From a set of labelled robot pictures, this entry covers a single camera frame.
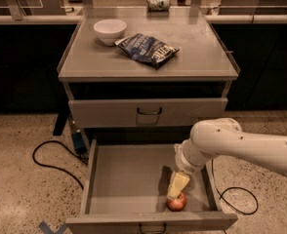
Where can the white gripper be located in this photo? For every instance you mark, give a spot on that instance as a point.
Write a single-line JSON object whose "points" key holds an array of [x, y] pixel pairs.
{"points": [[184, 163]]}

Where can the red apple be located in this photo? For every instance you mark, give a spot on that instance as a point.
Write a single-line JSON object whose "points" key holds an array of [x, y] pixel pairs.
{"points": [[177, 204]]}

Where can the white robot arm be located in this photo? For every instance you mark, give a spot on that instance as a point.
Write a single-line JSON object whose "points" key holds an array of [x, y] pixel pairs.
{"points": [[209, 139]]}

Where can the open middle drawer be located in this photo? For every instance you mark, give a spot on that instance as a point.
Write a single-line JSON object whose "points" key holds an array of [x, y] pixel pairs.
{"points": [[127, 185]]}

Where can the closed top drawer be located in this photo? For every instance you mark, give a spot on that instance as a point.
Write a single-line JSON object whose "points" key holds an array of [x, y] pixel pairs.
{"points": [[109, 113]]}

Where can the grey drawer cabinet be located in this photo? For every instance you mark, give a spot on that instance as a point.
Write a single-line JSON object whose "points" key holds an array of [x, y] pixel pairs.
{"points": [[200, 69]]}

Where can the long dark counter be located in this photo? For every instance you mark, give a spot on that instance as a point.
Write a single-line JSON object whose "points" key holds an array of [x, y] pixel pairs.
{"points": [[30, 54]]}

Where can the blue power box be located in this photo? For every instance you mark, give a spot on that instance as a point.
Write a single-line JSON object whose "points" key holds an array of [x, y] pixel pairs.
{"points": [[78, 143]]}

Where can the blue chip bag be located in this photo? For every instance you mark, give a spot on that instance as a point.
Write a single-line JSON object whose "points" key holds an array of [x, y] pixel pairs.
{"points": [[146, 49]]}

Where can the white ceramic bowl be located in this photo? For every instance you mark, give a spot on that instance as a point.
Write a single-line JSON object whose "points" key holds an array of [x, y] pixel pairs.
{"points": [[110, 30]]}

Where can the crumpled white green can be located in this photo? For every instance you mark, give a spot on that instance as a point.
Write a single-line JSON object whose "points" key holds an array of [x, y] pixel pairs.
{"points": [[158, 5]]}

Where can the black middle drawer handle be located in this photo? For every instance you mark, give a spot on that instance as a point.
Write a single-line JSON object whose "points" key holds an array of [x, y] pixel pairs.
{"points": [[152, 229]]}

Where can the black drawer handle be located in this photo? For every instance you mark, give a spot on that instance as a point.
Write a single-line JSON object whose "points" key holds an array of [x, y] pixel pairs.
{"points": [[149, 112], [152, 229]]}

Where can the black top drawer handle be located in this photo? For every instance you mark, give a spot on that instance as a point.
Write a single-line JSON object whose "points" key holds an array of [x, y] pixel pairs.
{"points": [[149, 112]]}

